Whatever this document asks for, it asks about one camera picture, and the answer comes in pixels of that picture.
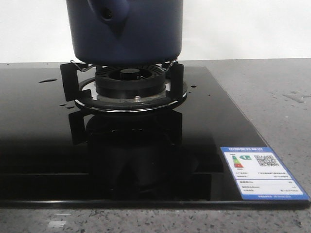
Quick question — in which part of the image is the black pot support grate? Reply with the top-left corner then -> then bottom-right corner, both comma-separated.
60,60 -> 185,101

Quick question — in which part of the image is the black gas burner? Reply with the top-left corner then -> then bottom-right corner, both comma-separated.
74,62 -> 187,113

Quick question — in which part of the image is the blue energy label sticker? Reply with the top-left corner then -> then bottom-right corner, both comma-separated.
221,147 -> 310,201

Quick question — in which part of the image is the dark blue pot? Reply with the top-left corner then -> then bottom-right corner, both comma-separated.
66,0 -> 183,66

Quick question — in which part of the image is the black glass stove top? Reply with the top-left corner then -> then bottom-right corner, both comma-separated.
0,67 -> 311,209

